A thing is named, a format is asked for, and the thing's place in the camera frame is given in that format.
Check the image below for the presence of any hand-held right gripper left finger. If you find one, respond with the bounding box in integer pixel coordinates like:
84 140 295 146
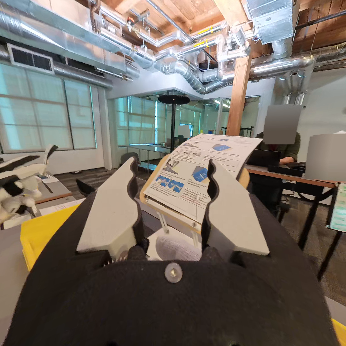
77 157 145 254

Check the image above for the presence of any glass desk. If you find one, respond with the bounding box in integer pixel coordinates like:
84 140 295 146
129 143 165 168

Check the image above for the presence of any printed instruction sheet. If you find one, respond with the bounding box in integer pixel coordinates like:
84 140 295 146
143 134 264 225

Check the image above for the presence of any black laptop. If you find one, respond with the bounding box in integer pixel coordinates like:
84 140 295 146
246 149 283 167

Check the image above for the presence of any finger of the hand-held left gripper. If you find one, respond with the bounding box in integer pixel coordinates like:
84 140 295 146
0 174 46 209
0 145 59 176

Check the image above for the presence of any yellow plastic bin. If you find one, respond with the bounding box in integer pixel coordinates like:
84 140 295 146
330 319 346 346
21 203 81 271

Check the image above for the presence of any black floor lamp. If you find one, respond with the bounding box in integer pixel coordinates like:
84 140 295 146
158 95 191 154

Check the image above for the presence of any person's left hand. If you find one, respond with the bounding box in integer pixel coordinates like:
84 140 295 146
0 201 38 223

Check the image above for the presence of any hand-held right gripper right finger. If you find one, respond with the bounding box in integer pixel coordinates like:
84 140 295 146
201 159 270 261

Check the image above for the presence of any wooden document stand white base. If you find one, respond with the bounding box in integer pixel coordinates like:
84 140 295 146
140 134 265 263

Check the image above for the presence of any background wooden desk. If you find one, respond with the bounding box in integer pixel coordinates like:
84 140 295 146
246 164 338 249

